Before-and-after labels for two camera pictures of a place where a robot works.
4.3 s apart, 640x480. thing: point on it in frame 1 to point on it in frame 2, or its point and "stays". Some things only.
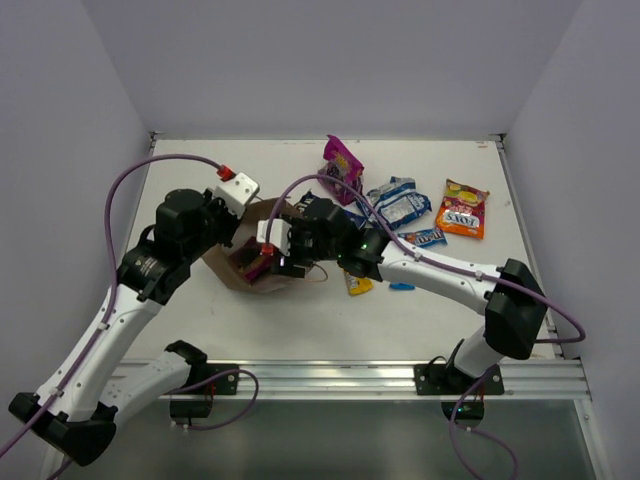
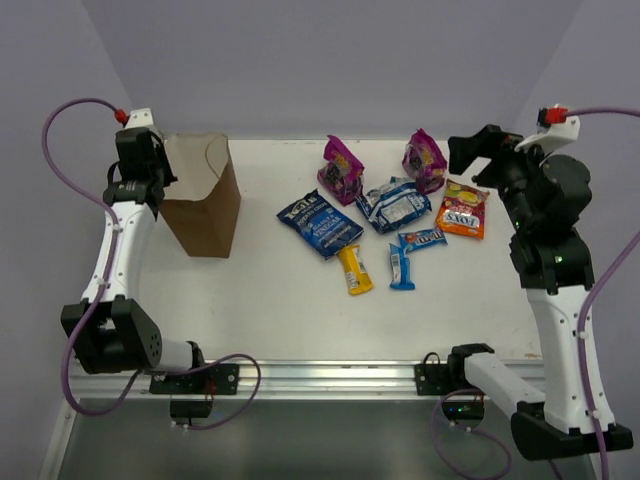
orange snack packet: (462, 210) stays
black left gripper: (230, 230) to (151, 163)
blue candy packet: (424, 238) stays
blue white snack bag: (399, 202) stays
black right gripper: (284, 263) to (490, 141)
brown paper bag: (246, 226) to (203, 192)
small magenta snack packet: (253, 264) to (425, 162)
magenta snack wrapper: (341, 164) stays
